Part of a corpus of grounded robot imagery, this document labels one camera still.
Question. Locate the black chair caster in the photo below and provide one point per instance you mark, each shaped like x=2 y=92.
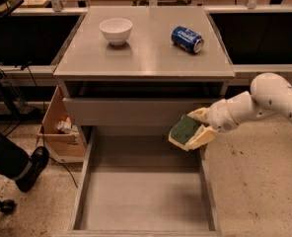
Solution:
x=7 y=206

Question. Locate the grey drawer cabinet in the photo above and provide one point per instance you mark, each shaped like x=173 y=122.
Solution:
x=147 y=66

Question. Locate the closed grey top drawer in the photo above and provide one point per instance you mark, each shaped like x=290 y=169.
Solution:
x=130 y=112

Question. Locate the open grey middle drawer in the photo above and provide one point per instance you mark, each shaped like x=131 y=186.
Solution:
x=142 y=186

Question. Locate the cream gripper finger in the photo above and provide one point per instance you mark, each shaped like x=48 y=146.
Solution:
x=199 y=114
x=203 y=136

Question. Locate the dark trouser leg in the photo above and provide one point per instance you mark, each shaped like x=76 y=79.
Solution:
x=15 y=162

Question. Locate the green and yellow sponge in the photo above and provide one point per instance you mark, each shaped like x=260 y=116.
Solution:
x=184 y=130

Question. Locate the blue soda can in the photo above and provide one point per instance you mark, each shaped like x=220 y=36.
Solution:
x=187 y=39

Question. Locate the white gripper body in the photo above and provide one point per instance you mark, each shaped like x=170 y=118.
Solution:
x=219 y=115

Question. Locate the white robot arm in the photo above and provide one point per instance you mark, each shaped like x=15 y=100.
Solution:
x=269 y=94

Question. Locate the white ceramic bowl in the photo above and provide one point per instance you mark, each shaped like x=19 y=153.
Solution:
x=116 y=30

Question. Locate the black shoe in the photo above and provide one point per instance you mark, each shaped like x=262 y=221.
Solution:
x=37 y=164

